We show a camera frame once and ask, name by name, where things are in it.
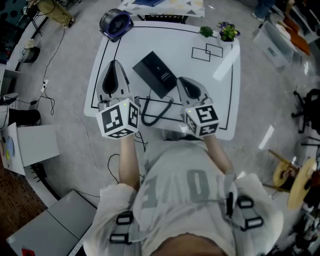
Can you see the blue plate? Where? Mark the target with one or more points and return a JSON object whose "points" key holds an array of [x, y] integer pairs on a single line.
{"points": [[10, 146]]}

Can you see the white power strip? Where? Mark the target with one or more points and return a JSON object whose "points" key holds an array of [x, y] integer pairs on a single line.
{"points": [[44, 85]]}

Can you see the dark waste basket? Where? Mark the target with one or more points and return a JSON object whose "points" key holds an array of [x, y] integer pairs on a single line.
{"points": [[31, 53]]}

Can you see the yellow toy banana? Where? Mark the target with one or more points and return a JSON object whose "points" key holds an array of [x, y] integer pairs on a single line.
{"points": [[8, 154]]}

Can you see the flowering potted plant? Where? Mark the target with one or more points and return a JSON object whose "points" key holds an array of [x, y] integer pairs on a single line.
{"points": [[228, 32]]}

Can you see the person's right forearm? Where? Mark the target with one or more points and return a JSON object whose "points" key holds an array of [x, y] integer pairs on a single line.
{"points": [[220, 155]]}

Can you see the grey cabinet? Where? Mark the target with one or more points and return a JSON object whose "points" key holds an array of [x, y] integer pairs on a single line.
{"points": [[57, 220]]}

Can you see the triangle patterned table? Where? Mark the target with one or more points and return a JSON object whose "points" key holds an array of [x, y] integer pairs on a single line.
{"points": [[190, 10]]}

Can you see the small green potted plant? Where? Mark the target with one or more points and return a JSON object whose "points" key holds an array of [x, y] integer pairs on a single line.
{"points": [[206, 31]]}

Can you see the person's torso in white shirt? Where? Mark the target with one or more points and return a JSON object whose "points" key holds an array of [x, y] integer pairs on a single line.
{"points": [[180, 195]]}

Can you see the white storage bin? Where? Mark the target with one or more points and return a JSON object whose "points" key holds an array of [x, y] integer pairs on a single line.
{"points": [[275, 47]]}

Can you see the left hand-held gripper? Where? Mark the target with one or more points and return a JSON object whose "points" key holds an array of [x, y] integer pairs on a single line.
{"points": [[112, 120]]}

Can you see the small white table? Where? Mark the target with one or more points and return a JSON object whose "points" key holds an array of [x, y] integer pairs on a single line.
{"points": [[37, 145]]}

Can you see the black power adapter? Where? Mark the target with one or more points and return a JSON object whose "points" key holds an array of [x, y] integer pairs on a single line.
{"points": [[33, 102]]}

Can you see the blue cloth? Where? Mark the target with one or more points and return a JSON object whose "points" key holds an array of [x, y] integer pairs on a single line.
{"points": [[147, 2]]}

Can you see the light wooden round stool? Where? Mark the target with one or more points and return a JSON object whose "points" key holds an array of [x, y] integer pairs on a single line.
{"points": [[300, 185]]}

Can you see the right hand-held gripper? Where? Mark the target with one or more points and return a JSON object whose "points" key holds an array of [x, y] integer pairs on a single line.
{"points": [[205, 117]]}

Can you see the black box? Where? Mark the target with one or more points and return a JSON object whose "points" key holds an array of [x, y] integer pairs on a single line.
{"points": [[155, 72]]}

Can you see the white table with black lines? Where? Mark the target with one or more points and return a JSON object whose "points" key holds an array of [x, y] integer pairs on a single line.
{"points": [[170, 40]]}

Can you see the person's left forearm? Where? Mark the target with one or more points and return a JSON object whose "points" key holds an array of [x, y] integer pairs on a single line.
{"points": [[128, 162]]}

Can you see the purple round fan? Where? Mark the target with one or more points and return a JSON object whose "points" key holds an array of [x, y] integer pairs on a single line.
{"points": [[116, 25]]}

